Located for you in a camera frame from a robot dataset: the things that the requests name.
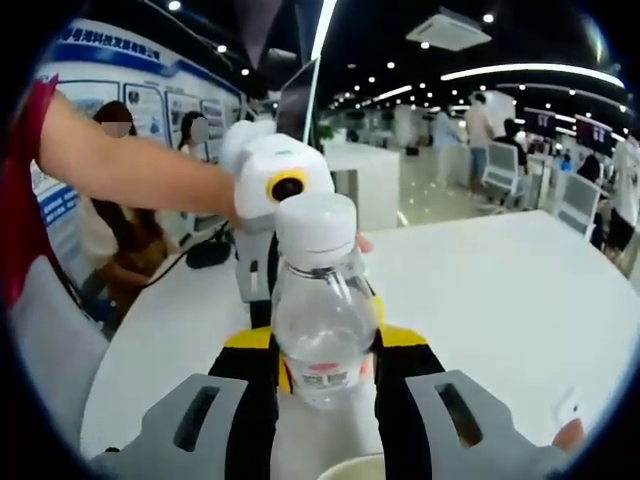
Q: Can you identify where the white side desk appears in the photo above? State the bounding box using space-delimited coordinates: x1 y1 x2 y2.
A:
322 142 401 231

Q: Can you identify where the clear plastic bottle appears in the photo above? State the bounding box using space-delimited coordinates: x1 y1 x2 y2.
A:
269 192 386 411

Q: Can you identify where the white table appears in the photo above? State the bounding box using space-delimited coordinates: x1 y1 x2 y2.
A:
79 209 640 480

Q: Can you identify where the dark computer monitor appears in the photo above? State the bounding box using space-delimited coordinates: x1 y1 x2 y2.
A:
276 55 321 149

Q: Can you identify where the person's red shirt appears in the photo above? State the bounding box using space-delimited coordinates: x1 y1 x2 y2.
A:
0 74 61 311

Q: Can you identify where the white paper cup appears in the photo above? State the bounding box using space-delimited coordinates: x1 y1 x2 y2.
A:
317 452 386 480

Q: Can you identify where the person's right hand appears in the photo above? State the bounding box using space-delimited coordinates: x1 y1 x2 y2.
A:
551 417 585 454

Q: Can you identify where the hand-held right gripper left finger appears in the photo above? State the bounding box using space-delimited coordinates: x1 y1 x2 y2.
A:
89 327 281 480

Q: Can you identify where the curved ceiling light strip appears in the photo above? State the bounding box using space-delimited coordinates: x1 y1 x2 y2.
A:
439 62 629 91

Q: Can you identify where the wall display board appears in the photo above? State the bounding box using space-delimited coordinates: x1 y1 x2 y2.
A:
29 19 246 241

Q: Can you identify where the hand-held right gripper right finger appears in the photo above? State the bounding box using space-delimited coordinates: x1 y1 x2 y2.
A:
372 322 571 480

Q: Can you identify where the white mesh office chair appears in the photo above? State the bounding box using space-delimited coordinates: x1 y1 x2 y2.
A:
554 172 601 241
482 142 524 209

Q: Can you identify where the ceiling air conditioner vent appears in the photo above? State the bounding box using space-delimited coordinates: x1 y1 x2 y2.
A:
405 12 494 53

